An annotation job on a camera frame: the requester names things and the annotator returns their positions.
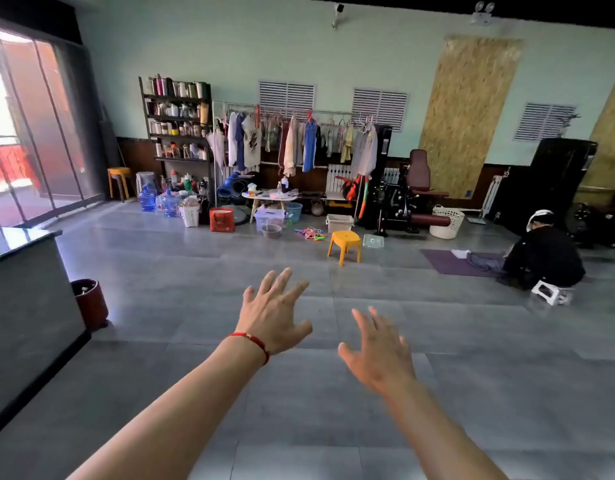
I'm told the person's right hand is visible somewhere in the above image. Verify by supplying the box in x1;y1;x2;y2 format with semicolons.
337;305;419;397

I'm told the person's left hand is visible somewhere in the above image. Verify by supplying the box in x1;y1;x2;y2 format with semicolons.
234;267;313;357

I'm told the white plastic bin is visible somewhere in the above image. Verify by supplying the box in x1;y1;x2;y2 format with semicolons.
325;213;355;234

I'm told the person's right forearm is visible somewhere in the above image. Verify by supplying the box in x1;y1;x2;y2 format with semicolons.
382;373;509;480

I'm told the person's left forearm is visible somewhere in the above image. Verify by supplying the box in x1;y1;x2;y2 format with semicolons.
67;335;269;480

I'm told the clear bin with black latches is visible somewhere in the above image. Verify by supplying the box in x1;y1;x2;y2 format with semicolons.
253;207;287;234

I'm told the yellow plastic stool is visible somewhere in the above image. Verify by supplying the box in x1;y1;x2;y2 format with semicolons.
326;229;363;268

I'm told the red bag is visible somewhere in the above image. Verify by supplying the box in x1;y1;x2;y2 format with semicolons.
209;207;237;234

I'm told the purple floor mat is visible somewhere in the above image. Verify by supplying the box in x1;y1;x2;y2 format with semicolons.
420;249;509;279

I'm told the white round table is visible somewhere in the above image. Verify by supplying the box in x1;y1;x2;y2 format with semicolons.
241;189;301;226

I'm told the white bucket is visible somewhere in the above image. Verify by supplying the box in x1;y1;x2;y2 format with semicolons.
179;197;201;228

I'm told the white laundry basket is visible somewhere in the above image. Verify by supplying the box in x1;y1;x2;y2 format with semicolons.
429;205;467;241

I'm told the white radiator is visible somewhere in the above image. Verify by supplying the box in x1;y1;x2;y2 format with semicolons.
325;163;355;196

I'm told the blue water jug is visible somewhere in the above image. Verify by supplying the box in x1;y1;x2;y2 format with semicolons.
157;187;181;218
138;181;159;213

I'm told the row of hanging clothes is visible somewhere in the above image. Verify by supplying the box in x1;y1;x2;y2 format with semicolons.
209;103;381;181

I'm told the white step stool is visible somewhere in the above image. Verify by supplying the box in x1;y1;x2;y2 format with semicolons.
531;279;575;307

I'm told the red trash can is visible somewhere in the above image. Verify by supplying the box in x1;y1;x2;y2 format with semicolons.
70;279;111;331

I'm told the black maroon exercise machine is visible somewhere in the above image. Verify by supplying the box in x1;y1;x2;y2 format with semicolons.
375;147;453;238

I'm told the orange stool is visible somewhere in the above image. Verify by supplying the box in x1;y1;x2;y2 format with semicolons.
107;167;135;202

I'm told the group of assorted bottles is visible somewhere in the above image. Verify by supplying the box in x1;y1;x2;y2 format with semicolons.
145;75;211;161

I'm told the black shelf rack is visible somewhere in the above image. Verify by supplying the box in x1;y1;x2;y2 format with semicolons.
139;75;215;206

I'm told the grey counter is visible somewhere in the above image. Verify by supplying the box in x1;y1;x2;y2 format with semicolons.
0;227;91;443

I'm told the black cabinet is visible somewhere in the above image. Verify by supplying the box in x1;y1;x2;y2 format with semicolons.
497;137;599;236

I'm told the chipboard panel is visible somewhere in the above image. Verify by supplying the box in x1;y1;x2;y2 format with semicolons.
418;35;525;200
577;63;615;206

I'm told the glass sliding door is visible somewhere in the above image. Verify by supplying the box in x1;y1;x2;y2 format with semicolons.
0;29;103;228

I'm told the red string bracelet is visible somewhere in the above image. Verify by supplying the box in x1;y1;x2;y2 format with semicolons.
227;331;271;366

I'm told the white wall vent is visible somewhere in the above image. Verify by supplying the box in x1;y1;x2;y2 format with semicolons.
258;81;317;118
351;89;409;132
514;101;579;143

